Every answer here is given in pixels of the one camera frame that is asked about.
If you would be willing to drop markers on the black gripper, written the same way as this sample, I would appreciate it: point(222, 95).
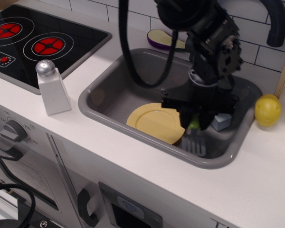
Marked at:
point(190, 98)

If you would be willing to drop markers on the green handled grey spatula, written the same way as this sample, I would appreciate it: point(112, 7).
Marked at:
point(191, 141)

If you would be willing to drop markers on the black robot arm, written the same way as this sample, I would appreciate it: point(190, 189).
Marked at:
point(214, 51)

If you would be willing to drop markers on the yellow plate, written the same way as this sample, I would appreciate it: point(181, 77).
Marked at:
point(156, 121)

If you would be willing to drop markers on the grey blue cube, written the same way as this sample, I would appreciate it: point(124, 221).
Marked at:
point(221, 121)

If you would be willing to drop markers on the yellow lemon toy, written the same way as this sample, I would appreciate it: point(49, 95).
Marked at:
point(267, 110)

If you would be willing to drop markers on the purple eggplant slice toy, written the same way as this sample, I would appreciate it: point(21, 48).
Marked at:
point(161, 40)

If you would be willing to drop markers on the dark grey faucet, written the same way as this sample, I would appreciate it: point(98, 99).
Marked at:
point(276, 11)

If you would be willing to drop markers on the grey dishwasher control panel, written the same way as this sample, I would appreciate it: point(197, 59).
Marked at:
point(123, 212)

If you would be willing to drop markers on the white salt shaker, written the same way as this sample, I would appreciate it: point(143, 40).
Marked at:
point(52, 88)

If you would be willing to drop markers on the grey oven knob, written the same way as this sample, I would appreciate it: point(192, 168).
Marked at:
point(13, 131)

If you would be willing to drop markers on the black toy stove top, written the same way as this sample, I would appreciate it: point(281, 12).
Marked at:
point(28, 36)

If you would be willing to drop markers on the dark grey cabinet handle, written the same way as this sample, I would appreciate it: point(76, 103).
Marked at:
point(82, 201)

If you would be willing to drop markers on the grey oven door handle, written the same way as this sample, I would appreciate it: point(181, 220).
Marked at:
point(10, 152)

